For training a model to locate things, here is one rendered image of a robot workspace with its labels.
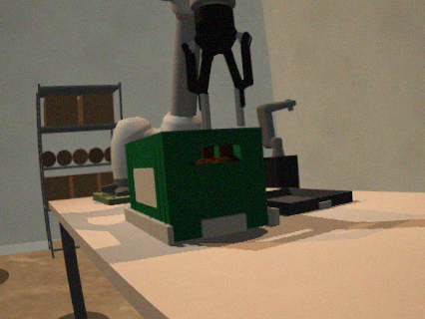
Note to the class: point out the dark green crate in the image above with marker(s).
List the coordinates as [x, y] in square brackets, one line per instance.
[165, 186]

